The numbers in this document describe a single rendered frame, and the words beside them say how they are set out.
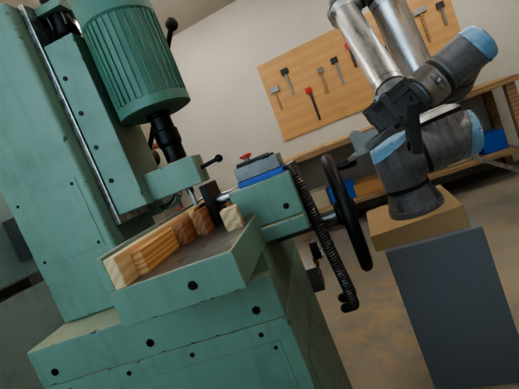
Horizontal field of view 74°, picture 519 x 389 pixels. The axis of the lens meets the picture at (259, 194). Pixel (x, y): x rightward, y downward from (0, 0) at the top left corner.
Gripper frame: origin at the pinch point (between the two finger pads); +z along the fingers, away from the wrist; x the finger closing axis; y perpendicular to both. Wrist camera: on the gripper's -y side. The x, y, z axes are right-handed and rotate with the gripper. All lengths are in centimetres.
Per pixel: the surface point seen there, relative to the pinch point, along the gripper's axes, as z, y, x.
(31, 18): 34, 73, 9
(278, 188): 15.8, 7.5, 16.3
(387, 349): 40, -83, -62
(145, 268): 38, 13, 35
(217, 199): 28.8, 14.3, 10.5
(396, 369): 39, -83, -48
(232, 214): 23.9, 9.7, 24.6
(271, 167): 14.1, 11.7, 15.1
